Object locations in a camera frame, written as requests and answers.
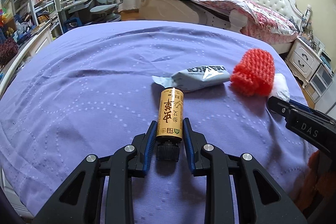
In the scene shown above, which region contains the red foam net sleeve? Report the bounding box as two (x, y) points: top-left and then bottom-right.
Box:
(230, 49), (275, 96)

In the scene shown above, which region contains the yellow label bottle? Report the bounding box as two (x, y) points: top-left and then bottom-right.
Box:
(156, 87), (184, 162)

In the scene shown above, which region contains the white milk powder packet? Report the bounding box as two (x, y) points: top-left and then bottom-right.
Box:
(152, 65), (230, 92)

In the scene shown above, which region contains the clear plastic drawer unit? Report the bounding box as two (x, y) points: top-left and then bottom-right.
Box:
(305, 63), (334, 103)

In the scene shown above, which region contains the white nightstand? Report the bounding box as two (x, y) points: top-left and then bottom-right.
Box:
(285, 37), (322, 87)

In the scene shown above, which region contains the pink floral quilt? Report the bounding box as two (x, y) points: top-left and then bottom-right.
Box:
(143, 0), (299, 45)

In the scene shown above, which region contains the purple tablecloth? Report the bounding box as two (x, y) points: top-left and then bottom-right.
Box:
(1, 21), (314, 215)

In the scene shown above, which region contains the light blue desk chair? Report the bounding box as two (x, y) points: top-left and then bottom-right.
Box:
(90, 0), (123, 24)

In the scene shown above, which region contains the dark red fluffy duster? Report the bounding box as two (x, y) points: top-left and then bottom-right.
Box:
(0, 38), (19, 66)

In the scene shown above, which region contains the white study desk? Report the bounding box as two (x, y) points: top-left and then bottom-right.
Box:
(54, 0), (93, 32)

